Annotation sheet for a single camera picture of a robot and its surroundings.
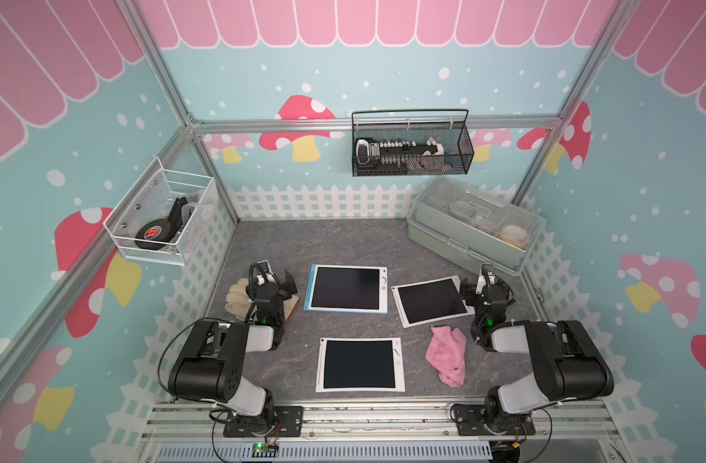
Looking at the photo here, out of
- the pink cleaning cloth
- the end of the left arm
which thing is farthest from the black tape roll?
the pink cleaning cloth

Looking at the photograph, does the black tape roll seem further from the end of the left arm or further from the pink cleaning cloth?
the pink cleaning cloth

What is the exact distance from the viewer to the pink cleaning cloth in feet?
2.65
